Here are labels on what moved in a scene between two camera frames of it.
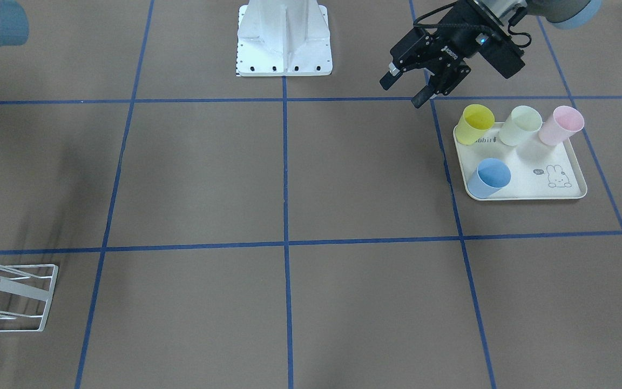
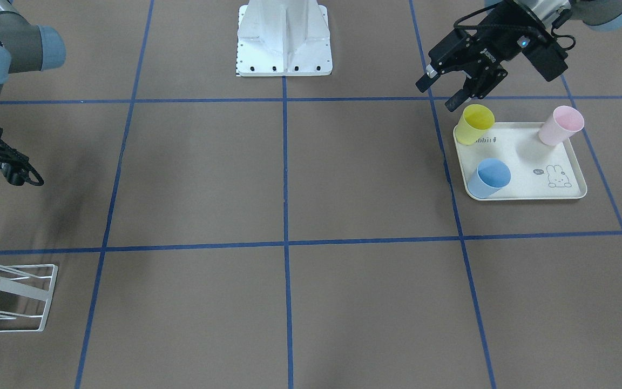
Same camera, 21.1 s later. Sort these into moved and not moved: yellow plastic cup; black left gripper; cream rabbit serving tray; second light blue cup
Moved: black left gripper
Not moved: yellow plastic cup; second light blue cup; cream rabbit serving tray
